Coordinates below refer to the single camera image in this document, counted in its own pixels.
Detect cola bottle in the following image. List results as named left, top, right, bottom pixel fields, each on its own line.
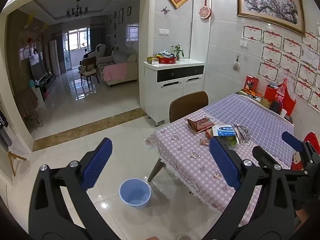
left=275, top=84, right=287, bottom=103

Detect blue white box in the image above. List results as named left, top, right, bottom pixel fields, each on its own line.
left=212, top=124, right=237, bottom=137

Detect white tall panel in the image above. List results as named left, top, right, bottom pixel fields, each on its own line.
left=191, top=0, right=212, bottom=63

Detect wooden rack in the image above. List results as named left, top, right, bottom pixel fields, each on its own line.
left=7, top=151, right=27, bottom=177

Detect dark hanging clothing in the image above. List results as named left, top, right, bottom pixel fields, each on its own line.
left=0, top=110, right=13, bottom=148

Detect red gift bags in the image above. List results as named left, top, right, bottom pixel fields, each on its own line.
left=264, top=79, right=297, bottom=117

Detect brown cloth covered table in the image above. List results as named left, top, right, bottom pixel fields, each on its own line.
left=21, top=87, right=40, bottom=128

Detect grey curtain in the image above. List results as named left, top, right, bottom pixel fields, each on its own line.
left=89, top=16, right=108, bottom=53
left=57, top=25, right=67, bottom=73

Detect person's right forearm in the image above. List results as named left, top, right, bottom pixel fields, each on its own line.
left=295, top=207, right=310, bottom=230

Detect balcony window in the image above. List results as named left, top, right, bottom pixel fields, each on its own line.
left=67, top=27, right=89, bottom=50

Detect brown wooden chair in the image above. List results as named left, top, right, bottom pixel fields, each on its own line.
left=169, top=91, right=209, bottom=123

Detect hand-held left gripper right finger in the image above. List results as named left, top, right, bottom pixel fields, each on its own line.
left=207, top=137, right=296, bottom=240

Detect plum blossom framed painting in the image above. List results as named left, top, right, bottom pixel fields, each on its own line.
left=236, top=0, right=307, bottom=37

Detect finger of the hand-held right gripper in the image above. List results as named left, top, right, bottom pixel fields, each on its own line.
left=252, top=145, right=308, bottom=180
left=281, top=131, right=306, bottom=153

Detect blue plastic basin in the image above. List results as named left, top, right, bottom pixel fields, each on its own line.
left=119, top=178, right=152, bottom=209

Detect white standing air conditioner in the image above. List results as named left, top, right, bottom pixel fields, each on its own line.
left=49, top=39, right=60, bottom=77

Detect red gift box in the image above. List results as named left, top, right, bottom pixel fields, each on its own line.
left=245, top=75, right=259, bottom=92

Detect round pink hanging ornament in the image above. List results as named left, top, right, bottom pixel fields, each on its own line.
left=199, top=0, right=212, bottom=20

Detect green potted plant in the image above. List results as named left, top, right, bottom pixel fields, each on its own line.
left=171, top=44, right=185, bottom=61

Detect purple grid tablecloth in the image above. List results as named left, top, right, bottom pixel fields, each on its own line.
left=204, top=93, right=295, bottom=167

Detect red round tin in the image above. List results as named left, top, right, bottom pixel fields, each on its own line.
left=157, top=56, right=177, bottom=65

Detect television stand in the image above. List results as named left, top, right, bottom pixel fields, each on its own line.
left=34, top=72, right=56, bottom=100

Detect dark wooden living room chair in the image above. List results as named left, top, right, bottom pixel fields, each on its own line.
left=79, top=56, right=100, bottom=88

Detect black chandelier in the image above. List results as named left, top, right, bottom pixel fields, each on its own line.
left=66, top=0, right=89, bottom=18

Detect brown red snack packet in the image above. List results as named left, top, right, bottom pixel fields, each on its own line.
left=187, top=117, right=215, bottom=133

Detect wooden dining table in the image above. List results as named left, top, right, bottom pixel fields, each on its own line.
left=147, top=156, right=168, bottom=182

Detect pink blanket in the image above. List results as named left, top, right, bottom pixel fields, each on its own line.
left=103, top=63, right=128, bottom=82

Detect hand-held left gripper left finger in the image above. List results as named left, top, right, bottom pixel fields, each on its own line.
left=28, top=137, right=118, bottom=240

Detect yellow green flat boxes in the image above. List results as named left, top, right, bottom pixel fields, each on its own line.
left=237, top=90, right=272, bottom=108

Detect group of wall certificates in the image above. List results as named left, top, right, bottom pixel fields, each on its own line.
left=242, top=24, right=320, bottom=114

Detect pink checked tablecloth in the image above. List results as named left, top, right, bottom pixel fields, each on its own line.
left=145, top=106, right=293, bottom=227

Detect beige sofa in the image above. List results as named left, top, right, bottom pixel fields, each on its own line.
left=96, top=47, right=139, bottom=87

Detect red plastic chair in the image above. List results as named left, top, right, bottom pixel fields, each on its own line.
left=291, top=131, right=320, bottom=172

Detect white sideboard cabinet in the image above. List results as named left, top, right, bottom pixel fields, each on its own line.
left=143, top=58, right=206, bottom=127

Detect green snack packet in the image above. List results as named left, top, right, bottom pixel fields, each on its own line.
left=224, top=135, right=238, bottom=147

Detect flat television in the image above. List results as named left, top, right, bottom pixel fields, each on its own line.
left=29, top=54, right=47, bottom=80

